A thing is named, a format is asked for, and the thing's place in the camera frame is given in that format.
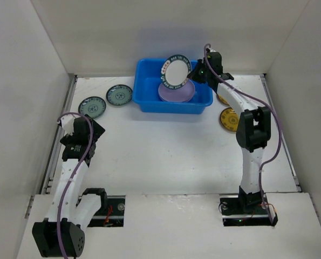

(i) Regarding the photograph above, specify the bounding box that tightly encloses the purple plate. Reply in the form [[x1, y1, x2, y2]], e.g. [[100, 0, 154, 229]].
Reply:
[[158, 81, 195, 103]]

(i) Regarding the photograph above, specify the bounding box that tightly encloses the white plate dark lettered rim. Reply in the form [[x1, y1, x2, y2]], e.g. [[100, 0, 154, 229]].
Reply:
[[160, 54, 192, 90]]

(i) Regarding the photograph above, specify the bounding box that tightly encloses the teal patterned plate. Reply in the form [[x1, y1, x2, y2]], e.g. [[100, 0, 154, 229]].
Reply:
[[106, 84, 133, 106], [78, 96, 106, 119]]

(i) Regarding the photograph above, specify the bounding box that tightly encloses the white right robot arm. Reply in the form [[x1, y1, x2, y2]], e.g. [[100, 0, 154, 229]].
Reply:
[[188, 47, 271, 215]]

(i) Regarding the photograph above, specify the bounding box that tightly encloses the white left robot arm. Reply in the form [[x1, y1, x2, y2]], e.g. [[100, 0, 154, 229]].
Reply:
[[32, 112, 109, 258]]

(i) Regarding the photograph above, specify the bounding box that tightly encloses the blue plastic bin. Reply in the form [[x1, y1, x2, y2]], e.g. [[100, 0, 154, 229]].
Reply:
[[132, 58, 213, 114]]

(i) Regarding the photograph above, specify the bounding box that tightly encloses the yellow patterned plate upper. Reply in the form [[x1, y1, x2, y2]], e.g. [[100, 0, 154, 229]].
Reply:
[[216, 94, 230, 107]]

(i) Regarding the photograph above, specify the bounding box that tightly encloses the yellow patterned plate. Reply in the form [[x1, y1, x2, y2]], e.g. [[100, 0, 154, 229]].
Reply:
[[219, 107, 239, 132], [216, 94, 230, 107]]

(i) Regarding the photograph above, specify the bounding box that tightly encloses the yellow patterned plate lower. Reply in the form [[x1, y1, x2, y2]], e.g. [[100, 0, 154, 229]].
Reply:
[[219, 107, 239, 132]]

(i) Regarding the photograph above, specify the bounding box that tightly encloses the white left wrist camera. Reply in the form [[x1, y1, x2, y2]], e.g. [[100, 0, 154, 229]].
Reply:
[[57, 114, 79, 135]]

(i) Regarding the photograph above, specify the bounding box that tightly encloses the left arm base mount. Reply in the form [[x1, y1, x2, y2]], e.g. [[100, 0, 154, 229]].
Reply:
[[88, 196, 126, 228]]

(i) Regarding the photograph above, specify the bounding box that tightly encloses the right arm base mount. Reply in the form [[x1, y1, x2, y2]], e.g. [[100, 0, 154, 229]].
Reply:
[[218, 194, 278, 227]]

